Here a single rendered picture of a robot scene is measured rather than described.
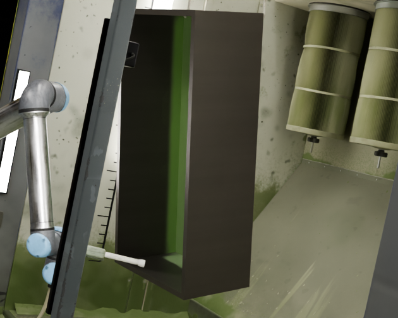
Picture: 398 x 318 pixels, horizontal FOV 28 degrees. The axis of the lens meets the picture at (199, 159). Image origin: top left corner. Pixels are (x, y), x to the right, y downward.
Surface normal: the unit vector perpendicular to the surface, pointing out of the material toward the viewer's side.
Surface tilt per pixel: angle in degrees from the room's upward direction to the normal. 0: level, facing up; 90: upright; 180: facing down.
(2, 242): 90
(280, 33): 90
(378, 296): 90
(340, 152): 90
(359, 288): 57
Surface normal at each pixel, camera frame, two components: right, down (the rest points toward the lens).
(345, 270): -0.60, -0.66
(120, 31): 0.49, 0.15
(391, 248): -0.84, -0.15
